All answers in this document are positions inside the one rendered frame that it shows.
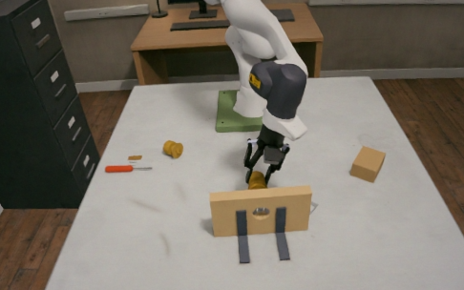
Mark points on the tan wooden board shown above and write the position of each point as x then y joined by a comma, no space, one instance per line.
224,207

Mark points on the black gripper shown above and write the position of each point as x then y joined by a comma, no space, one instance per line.
272,138

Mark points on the orange-handled screwdriver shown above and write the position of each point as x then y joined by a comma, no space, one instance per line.
121,168

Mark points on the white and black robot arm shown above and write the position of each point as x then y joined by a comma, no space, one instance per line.
277,86

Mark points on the tan cardboard box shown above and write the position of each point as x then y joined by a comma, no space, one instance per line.
367,164

